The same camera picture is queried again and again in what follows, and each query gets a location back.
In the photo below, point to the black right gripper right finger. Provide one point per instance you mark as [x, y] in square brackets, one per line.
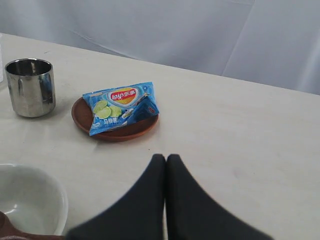
[191, 214]

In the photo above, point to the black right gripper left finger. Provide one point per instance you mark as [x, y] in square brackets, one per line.
[137, 215]

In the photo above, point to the brown wooden plate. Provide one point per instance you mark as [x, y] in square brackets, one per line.
[83, 119]

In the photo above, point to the white floral ceramic bowl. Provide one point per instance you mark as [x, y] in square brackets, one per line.
[34, 201]

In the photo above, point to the blue chips bag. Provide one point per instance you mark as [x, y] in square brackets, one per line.
[114, 108]

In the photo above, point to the brown wooden spoon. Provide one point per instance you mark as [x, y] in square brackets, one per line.
[9, 232]

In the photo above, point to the dark foil packet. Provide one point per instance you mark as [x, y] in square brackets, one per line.
[31, 87]

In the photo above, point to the white perforated plastic basket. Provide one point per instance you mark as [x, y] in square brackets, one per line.
[1, 63]

